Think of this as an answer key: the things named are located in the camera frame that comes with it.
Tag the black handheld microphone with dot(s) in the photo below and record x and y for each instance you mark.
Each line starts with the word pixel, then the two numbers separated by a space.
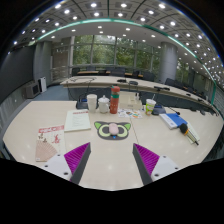
pixel 184 128

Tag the red-white brochure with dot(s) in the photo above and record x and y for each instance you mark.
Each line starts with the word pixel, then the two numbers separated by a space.
pixel 49 143

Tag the white lidded mug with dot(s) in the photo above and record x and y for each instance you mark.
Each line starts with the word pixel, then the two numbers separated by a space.
pixel 103 105

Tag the white paper booklet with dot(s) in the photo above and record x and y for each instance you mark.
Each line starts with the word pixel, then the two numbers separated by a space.
pixel 77 120

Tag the green-white paper cup with straw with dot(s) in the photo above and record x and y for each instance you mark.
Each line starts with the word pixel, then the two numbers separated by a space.
pixel 150 107

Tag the curved conference table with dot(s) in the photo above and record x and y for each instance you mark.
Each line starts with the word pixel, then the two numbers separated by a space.
pixel 100 81

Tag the beige cardboard box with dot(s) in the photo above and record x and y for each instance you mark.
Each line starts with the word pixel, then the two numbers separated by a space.
pixel 130 101

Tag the dark office chairs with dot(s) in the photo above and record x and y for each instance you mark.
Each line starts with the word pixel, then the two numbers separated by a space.
pixel 148 76

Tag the colourful sticker sheet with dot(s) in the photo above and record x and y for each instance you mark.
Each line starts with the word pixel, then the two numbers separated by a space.
pixel 130 113

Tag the blue-white book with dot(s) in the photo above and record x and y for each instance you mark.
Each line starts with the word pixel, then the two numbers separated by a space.
pixel 171 120

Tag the white paper cup stack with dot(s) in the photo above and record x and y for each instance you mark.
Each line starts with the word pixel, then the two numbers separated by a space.
pixel 91 103

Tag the white standing appliance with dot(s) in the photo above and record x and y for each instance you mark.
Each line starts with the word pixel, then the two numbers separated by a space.
pixel 42 85

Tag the ceiling lights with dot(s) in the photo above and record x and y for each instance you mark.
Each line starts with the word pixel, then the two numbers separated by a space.
pixel 124 5

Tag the red thermos bottle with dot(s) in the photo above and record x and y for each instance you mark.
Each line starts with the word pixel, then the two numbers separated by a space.
pixel 114 101

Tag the pink computer mouse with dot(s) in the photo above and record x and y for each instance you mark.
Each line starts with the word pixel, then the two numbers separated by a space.
pixel 113 129

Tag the cat-face mouse pad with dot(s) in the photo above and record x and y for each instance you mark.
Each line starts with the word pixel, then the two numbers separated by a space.
pixel 101 131

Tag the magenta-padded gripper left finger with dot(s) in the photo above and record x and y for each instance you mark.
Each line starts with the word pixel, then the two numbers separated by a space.
pixel 60 165

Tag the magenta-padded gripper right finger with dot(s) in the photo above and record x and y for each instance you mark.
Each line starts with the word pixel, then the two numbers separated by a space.
pixel 163 165

